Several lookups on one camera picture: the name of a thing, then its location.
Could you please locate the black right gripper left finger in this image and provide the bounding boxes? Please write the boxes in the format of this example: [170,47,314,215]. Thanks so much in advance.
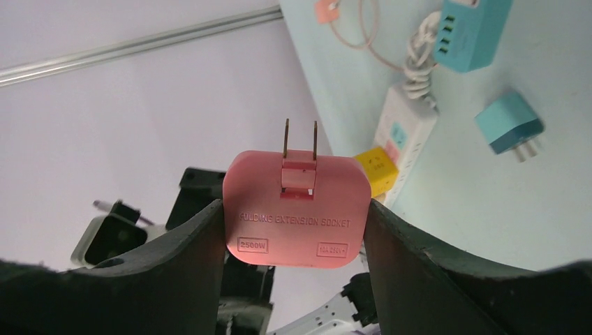
[1,200,226,334]

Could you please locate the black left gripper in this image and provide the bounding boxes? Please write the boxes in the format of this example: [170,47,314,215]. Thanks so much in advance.
[165,167,275,334]

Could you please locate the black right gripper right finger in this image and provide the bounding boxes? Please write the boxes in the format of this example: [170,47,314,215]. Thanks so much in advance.
[364,201,591,334]

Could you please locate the pink plug adapter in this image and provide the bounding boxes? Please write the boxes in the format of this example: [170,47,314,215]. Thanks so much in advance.
[222,146,372,269]

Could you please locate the yellow cube socket adapter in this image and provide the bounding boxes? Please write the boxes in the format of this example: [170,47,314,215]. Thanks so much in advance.
[354,147,399,198]

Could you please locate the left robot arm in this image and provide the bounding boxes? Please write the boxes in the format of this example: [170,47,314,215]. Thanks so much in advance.
[165,167,380,334]

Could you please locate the white power strip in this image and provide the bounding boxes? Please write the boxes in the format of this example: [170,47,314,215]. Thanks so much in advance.
[373,85,438,207]

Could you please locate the teal USB charger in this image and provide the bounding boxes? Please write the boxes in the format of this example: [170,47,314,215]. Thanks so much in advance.
[475,90,545,163]

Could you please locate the teal power strip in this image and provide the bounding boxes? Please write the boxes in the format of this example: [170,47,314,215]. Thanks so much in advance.
[433,0,513,73]

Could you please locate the pink USB charger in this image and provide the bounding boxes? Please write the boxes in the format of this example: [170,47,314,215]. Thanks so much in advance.
[314,0,340,24]

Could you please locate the pink USB cable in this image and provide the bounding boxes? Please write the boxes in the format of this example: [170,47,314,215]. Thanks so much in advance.
[328,0,408,73]

